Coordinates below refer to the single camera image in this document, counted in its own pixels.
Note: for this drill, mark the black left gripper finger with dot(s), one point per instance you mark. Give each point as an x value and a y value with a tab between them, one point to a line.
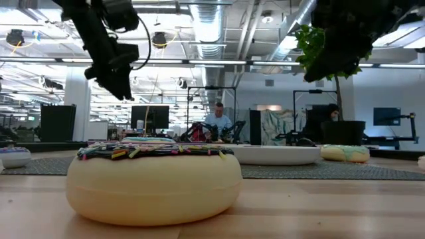
124	88
106	86

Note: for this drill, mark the large mint green donut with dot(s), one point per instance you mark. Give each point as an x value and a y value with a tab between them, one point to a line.
345	156

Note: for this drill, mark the large chocolate sprinkle donut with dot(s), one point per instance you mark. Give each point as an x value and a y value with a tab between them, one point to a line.
152	189

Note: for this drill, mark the small purple blue donut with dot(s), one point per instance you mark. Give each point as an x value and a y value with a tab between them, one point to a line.
15	161

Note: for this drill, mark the small cream white donut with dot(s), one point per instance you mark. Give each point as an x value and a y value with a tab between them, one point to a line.
422	163

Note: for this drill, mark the black robot arm on stand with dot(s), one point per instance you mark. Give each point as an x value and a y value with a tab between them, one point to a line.
412	129

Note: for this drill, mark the black background robot arm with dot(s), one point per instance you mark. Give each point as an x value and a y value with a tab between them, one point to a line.
237	127

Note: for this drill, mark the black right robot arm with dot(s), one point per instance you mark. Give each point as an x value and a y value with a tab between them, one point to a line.
358	16

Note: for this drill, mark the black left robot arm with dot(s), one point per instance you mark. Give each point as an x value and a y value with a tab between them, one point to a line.
86	33

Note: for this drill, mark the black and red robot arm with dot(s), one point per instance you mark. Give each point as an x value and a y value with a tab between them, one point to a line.
198	132

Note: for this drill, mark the black computer monitor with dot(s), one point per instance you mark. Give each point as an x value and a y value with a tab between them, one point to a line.
149	117

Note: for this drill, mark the black ceiling spotlight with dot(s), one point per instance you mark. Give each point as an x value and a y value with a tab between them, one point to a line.
159	40
15	37

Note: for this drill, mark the person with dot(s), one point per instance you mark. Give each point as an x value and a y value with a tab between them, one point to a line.
217	121
332	109

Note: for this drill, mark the purple round plate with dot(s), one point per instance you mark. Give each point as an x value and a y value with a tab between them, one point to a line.
99	142

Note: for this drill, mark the black partition panel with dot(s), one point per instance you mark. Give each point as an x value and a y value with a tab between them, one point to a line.
58	123

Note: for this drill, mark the green plant in black pot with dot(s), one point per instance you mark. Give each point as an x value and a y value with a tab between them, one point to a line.
343	132

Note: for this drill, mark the pale green draped cloth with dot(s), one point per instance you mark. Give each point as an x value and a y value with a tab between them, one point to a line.
280	124

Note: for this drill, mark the long ceiling light strip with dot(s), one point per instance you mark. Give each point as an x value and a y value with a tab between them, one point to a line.
216	62

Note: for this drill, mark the black upright panel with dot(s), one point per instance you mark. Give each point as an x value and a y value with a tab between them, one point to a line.
255	127

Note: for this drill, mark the white round plate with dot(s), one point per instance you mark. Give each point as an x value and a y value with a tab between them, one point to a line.
275	155

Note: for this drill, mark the dark grey woven placemat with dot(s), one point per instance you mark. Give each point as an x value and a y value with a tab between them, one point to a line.
299	171

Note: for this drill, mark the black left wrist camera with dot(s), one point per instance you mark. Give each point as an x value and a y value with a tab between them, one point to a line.
121	15

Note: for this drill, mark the dark wall screen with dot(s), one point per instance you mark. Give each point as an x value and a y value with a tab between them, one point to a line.
386	116

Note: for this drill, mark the black aluminium table frame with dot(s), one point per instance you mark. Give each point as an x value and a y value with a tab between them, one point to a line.
50	146

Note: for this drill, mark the silver ventilation duct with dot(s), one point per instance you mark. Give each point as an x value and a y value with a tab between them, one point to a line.
209	33

